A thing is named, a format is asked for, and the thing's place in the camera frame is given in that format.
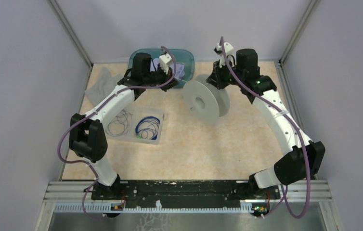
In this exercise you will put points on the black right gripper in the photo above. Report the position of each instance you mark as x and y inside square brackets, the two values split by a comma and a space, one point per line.
[215, 77]

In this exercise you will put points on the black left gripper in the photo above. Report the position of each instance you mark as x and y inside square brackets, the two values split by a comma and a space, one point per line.
[167, 77]

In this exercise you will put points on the white perforated cable spool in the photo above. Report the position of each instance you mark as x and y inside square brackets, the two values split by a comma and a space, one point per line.
[205, 102]

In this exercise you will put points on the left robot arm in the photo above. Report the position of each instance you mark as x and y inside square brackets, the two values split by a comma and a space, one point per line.
[87, 137]

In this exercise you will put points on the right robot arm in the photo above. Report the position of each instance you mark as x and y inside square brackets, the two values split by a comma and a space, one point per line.
[302, 156]

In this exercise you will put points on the lavender cloth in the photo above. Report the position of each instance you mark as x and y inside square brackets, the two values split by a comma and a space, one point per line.
[179, 68]

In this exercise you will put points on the teal plastic basin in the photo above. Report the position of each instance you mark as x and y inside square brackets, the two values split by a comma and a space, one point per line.
[182, 57]

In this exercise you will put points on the clear plastic divided tray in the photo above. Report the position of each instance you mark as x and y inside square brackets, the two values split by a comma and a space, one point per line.
[122, 127]

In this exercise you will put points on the clear plastic bag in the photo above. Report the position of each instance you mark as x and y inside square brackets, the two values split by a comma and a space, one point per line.
[103, 86]

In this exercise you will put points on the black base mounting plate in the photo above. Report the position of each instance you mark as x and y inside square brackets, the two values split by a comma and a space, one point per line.
[179, 194]

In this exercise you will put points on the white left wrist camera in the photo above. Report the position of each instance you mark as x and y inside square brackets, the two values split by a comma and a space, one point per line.
[165, 61]

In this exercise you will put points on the blue cable coil green connector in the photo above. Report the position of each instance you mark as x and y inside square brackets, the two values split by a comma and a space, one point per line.
[148, 128]

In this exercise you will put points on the white slotted cable duct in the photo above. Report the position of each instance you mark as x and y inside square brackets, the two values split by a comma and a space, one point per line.
[103, 207]

